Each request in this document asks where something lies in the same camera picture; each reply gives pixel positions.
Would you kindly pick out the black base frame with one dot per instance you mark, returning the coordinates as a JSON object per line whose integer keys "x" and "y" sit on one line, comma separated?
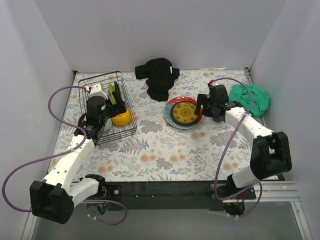
{"x": 175, "y": 195}

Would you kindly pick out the black plate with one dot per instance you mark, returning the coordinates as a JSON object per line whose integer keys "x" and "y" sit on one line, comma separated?
{"x": 117, "y": 89}

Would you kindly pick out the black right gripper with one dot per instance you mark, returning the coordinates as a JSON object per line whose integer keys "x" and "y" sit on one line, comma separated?
{"x": 202, "y": 105}

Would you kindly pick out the green cloth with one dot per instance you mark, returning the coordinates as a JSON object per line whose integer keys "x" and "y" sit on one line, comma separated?
{"x": 260, "y": 98}

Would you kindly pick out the black wire dish rack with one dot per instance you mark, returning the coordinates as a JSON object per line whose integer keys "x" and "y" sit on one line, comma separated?
{"x": 125, "y": 125}

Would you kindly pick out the yellow bowl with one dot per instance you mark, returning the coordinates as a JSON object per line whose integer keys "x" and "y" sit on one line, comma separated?
{"x": 122, "y": 119}

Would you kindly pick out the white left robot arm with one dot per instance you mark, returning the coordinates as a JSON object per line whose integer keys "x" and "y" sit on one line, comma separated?
{"x": 65, "y": 170}

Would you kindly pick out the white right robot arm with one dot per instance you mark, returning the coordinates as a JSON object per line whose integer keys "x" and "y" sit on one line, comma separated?
{"x": 270, "y": 151}

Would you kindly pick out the orange yellow plate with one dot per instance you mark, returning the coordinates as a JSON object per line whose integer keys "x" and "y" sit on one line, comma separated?
{"x": 183, "y": 113}

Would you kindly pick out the large white plate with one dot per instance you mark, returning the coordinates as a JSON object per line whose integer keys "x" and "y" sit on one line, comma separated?
{"x": 167, "y": 112}

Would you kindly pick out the black cloth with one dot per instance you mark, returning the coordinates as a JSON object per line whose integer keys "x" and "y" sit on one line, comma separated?
{"x": 160, "y": 77}

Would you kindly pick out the lime green plate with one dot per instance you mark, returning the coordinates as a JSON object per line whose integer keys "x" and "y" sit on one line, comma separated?
{"x": 112, "y": 89}

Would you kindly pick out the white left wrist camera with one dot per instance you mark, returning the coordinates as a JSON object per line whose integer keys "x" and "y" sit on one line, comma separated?
{"x": 96, "y": 90}

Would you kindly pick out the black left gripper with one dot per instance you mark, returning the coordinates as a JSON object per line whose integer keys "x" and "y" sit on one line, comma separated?
{"x": 116, "y": 105}

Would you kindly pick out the dark blue mug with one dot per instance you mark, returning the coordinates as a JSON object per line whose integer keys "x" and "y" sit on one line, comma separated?
{"x": 217, "y": 119}

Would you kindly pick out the white green patterned bowl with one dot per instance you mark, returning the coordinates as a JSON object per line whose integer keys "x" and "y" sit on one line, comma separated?
{"x": 108, "y": 125}

